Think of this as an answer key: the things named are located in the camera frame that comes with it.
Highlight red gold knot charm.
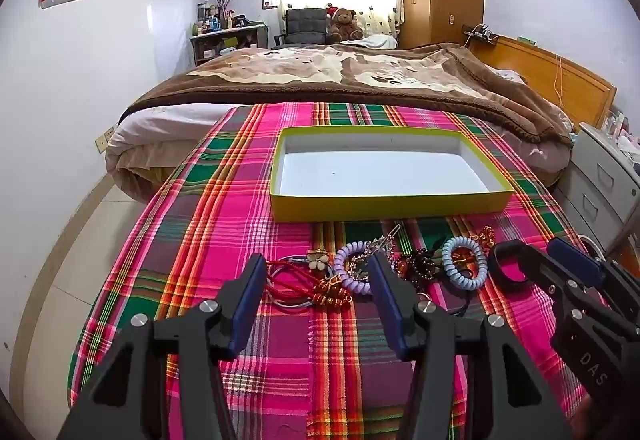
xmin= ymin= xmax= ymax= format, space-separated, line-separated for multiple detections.
xmin=312 ymin=277 xmax=353 ymax=309

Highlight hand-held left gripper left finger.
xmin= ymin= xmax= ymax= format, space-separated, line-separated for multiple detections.
xmin=57 ymin=254 xmax=268 ymax=440

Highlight wall socket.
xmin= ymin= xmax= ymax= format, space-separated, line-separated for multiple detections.
xmin=95 ymin=122 xmax=118 ymax=153

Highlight grey thin band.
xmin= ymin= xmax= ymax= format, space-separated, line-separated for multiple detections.
xmin=272 ymin=254 xmax=332 ymax=313

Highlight silver rhinestone hair clip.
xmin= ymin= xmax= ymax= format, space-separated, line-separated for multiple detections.
xmin=350 ymin=225 xmax=403 ymax=271

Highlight wooden desk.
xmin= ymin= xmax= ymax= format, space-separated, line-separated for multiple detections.
xmin=190 ymin=22 xmax=268 ymax=68

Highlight light blue spiral hair tie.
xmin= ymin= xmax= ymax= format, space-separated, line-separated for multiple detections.
xmin=441 ymin=236 xmax=488 ymax=291

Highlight purple spiral hair tie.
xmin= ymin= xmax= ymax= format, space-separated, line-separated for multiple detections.
xmin=332 ymin=242 xmax=373 ymax=295

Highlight white pillow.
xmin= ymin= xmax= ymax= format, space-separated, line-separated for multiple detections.
xmin=350 ymin=34 xmax=398 ymax=50

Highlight power strip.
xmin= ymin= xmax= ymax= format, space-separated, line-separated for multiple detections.
xmin=462 ymin=24 xmax=501 ymax=43

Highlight black wristband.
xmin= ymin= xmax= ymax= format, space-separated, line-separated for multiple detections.
xmin=487 ymin=240 xmax=533 ymax=293

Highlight yellow-green shallow cardboard box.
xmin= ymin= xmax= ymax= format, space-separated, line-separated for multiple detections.
xmin=270 ymin=126 xmax=515 ymax=223

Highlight bed with white sheet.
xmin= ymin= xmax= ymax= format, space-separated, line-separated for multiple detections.
xmin=105 ymin=102 xmax=573 ymax=203

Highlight white flower hair clip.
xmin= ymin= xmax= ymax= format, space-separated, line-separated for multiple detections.
xmin=306 ymin=250 xmax=332 ymax=273

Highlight pink green plaid cloth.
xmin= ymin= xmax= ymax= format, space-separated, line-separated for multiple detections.
xmin=67 ymin=102 xmax=608 ymax=440

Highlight group of toiletry bottles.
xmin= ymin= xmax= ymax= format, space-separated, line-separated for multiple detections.
xmin=192 ymin=2 xmax=236 ymax=35

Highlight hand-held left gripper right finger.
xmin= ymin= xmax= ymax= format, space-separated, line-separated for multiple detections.
xmin=367 ymin=251 xmax=576 ymax=440

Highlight grey chair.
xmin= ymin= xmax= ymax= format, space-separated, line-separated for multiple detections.
xmin=274 ymin=8 xmax=328 ymax=45

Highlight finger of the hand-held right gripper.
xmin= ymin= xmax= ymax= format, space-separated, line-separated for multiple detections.
xmin=515 ymin=247 xmax=583 ymax=321
xmin=546 ymin=237 xmax=608 ymax=288

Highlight wooden headboard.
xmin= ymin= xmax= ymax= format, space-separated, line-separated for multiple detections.
xmin=467 ymin=34 xmax=618 ymax=131

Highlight dark bead bracelet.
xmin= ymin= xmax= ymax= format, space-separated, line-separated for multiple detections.
xmin=395 ymin=247 xmax=443 ymax=281

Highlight grey nightstand with drawers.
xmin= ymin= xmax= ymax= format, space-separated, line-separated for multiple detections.
xmin=555 ymin=122 xmax=640 ymax=253

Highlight pale pillow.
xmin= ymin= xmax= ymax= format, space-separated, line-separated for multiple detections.
xmin=487 ymin=67 xmax=528 ymax=85

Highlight brown teddy bear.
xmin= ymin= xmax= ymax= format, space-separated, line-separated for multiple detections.
xmin=325 ymin=4 xmax=365 ymax=42

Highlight assorted small packages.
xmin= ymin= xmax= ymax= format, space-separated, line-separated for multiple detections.
xmin=600 ymin=110 xmax=640 ymax=161

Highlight brown patterned blanket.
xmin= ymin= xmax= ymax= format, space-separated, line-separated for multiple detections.
xmin=119 ymin=42 xmax=573 ymax=145

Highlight red cord bracelet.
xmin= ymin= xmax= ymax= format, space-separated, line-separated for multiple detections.
xmin=265 ymin=257 xmax=326 ymax=303

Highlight black elastic cord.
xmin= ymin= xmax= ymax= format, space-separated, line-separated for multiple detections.
xmin=417 ymin=287 xmax=473 ymax=318

